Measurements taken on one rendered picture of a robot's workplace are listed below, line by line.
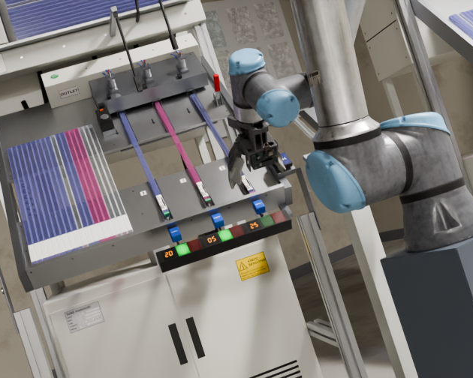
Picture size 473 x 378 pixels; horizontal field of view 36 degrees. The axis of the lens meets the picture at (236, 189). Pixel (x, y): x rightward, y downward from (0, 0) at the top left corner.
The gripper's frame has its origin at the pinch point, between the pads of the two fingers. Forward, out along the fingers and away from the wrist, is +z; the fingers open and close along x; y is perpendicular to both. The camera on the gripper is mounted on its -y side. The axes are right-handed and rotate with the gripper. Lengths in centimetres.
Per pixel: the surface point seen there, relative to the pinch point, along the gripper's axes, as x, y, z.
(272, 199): 4.5, -2.3, 11.2
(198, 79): 3, -56, 6
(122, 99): -21, -56, 5
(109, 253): -38.4, -2.3, 10.9
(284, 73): 139, -340, 209
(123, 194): -30.3, -20.4, 9.8
